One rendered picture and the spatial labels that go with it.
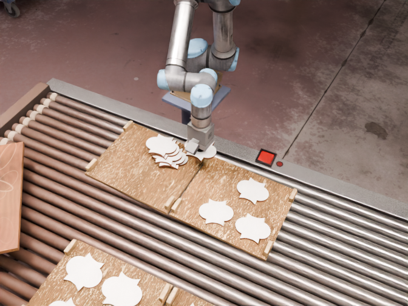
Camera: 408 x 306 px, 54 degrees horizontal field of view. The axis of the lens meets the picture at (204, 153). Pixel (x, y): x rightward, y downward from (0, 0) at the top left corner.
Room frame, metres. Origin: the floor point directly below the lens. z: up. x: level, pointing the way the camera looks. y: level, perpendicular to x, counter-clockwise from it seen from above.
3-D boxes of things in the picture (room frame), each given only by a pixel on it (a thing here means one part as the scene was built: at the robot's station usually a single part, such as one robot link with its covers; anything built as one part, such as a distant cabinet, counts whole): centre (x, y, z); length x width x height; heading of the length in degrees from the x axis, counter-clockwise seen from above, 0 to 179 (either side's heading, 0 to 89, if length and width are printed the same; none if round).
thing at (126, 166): (1.10, 0.24, 0.93); 0.41 x 0.35 x 0.02; 63
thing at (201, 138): (1.06, 0.03, 1.17); 0.12 x 0.09 x 0.16; 149
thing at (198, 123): (1.08, 0.02, 1.25); 0.08 x 0.08 x 0.05
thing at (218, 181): (0.92, -0.13, 0.93); 0.41 x 0.35 x 0.02; 64
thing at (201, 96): (1.08, 0.01, 1.33); 0.09 x 0.08 x 0.11; 171
